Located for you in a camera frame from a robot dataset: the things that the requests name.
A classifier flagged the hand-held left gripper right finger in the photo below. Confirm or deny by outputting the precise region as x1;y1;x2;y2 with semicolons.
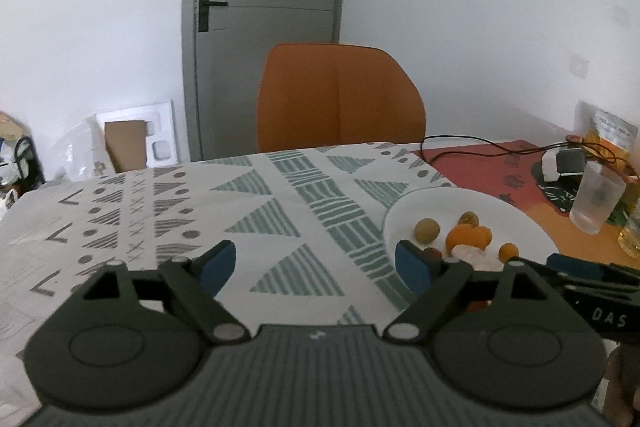
385;241;576;343

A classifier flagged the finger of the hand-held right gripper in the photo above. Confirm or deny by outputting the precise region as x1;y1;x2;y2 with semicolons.
546;253;640;283

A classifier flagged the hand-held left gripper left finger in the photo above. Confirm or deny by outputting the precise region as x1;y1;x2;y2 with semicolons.
60;240;249;344

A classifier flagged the white lumpy fruit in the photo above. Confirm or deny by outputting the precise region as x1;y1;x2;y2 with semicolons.
450;244;504;271

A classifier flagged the white plate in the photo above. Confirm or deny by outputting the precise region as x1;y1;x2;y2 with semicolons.
383;187;560;314

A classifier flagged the person's right hand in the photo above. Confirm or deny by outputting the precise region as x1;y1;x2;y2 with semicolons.
604;341;640;427

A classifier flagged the greenish brown round fruit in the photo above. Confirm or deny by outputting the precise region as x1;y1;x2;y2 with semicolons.
414;218;441;245

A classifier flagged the clear plastic drink bottle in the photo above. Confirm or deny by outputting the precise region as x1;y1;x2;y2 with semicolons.
618;206;640;257

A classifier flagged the large orange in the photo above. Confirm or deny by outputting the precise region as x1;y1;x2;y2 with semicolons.
446;224;480;254

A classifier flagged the clear glass cup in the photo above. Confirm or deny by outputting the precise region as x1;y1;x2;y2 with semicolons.
569;160;627;236

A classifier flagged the black round mat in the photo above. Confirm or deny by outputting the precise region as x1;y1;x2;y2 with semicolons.
530;156;640;226

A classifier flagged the white green patterned tablecloth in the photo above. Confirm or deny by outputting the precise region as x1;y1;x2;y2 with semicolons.
0;140;458;413

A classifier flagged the black device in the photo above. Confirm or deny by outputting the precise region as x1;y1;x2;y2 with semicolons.
555;148;589;176

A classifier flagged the white charger block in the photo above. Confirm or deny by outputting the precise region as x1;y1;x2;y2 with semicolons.
542;150;561;182

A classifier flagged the red orange patterned cloth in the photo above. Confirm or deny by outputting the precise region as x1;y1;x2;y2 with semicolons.
407;138;640;269

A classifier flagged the yellow snack bag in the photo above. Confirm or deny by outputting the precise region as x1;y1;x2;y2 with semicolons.
575;101;640;168

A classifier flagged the white foam packaging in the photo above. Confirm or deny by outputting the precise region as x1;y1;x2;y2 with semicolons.
94;99;179;171

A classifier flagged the brown cardboard piece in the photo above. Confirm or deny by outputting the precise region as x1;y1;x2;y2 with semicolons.
103;120;149;173

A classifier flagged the clear plastic bag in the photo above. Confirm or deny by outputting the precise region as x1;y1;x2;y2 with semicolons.
49;116;117;184

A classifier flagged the orange chair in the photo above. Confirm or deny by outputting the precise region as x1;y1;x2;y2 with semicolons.
255;43;427;153

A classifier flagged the grey door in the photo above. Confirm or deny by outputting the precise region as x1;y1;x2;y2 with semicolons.
181;0;350;162

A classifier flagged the black cable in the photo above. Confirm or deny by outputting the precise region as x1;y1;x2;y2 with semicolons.
419;135;587;164

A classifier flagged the black door handle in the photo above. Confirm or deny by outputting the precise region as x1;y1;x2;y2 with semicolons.
198;0;229;33

